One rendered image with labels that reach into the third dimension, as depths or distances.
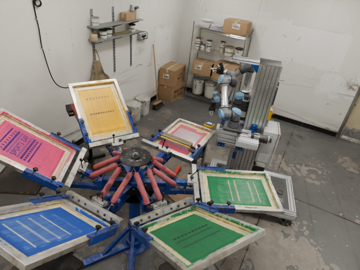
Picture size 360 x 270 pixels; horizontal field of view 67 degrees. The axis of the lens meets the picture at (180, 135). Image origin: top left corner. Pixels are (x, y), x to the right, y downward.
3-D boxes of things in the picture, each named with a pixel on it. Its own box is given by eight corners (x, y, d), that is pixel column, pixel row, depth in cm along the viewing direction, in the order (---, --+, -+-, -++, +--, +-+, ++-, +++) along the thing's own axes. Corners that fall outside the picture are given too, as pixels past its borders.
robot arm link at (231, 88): (240, 73, 332) (228, 97, 375) (231, 73, 331) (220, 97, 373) (241, 81, 327) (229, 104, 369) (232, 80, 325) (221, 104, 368)
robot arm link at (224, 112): (232, 118, 320) (232, 73, 328) (220, 117, 318) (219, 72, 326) (229, 120, 332) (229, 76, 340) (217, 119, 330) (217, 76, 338)
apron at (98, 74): (108, 102, 514) (105, 45, 458) (111, 103, 511) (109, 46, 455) (87, 112, 473) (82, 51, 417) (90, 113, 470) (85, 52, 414)
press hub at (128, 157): (130, 225, 350) (131, 136, 278) (156, 239, 336) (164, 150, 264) (110, 248, 320) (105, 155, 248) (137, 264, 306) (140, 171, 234)
